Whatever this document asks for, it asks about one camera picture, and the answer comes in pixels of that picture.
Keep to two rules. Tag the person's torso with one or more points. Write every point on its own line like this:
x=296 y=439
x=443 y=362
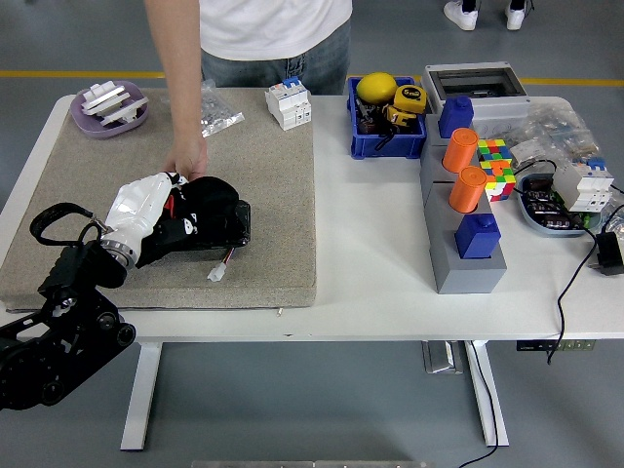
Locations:
x=273 y=29

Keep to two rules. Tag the colourful puzzle cube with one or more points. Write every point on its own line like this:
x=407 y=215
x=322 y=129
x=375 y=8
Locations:
x=495 y=150
x=502 y=183

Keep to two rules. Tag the clear bag of metal screws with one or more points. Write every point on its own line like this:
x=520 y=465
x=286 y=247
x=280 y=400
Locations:
x=222 y=114

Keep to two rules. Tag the blue block with knob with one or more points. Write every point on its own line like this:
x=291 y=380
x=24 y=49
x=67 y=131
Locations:
x=478 y=239
x=456 y=117

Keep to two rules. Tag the white shoe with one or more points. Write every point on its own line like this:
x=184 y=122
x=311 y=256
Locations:
x=514 y=17
x=460 y=14

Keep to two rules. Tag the metal floor plate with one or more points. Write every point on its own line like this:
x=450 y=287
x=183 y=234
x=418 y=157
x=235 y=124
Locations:
x=441 y=358

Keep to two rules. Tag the yellow round ball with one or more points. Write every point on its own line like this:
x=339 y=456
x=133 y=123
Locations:
x=376 y=88

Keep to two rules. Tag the person's right forearm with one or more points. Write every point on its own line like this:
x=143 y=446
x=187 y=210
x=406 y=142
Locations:
x=178 y=63

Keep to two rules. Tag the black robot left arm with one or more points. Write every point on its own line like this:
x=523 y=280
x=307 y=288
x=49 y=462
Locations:
x=49 y=351

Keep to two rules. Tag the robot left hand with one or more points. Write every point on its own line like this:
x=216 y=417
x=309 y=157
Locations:
x=136 y=205

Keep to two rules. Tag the clear bags of small parts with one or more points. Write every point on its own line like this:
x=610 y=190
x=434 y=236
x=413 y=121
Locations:
x=556 y=129

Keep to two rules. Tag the orange cylinder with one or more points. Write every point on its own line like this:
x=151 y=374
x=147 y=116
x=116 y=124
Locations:
x=460 y=148
x=468 y=190

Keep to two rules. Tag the white circuit breaker blue switches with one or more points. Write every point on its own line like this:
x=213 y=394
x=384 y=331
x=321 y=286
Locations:
x=287 y=105
x=582 y=187

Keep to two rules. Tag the black power adapter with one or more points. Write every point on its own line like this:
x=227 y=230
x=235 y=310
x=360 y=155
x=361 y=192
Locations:
x=609 y=253

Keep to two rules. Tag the white plastic bracket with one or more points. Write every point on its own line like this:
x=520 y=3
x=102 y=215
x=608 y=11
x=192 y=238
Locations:
x=105 y=96
x=124 y=112

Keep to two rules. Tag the grey electrical distribution box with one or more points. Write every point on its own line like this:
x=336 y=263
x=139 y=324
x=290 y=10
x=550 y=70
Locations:
x=497 y=105

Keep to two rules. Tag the blue-grey bowl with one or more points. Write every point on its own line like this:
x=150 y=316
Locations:
x=534 y=222

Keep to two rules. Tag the grey-brown mat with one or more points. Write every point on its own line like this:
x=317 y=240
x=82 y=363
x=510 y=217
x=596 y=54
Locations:
x=273 y=195

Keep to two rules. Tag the person's right hand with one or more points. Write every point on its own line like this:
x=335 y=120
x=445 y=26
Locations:
x=190 y=158

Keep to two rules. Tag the purple plastic tray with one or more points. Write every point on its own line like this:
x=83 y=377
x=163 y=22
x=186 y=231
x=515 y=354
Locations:
x=85 y=124

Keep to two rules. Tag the blue plastic bin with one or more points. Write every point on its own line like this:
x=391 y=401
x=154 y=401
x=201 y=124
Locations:
x=385 y=146

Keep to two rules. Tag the long grey block holder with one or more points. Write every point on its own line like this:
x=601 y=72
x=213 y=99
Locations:
x=468 y=278

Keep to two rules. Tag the dark brown tool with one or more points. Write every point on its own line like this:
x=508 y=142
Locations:
x=370 y=124

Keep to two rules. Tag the black table control panel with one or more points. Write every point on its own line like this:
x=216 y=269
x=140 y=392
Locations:
x=531 y=346

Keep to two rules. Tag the black circuit modules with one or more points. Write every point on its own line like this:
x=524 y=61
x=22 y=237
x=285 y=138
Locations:
x=546 y=209

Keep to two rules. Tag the white table leg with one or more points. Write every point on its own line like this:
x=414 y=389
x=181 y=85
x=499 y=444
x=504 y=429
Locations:
x=480 y=390
x=141 y=390

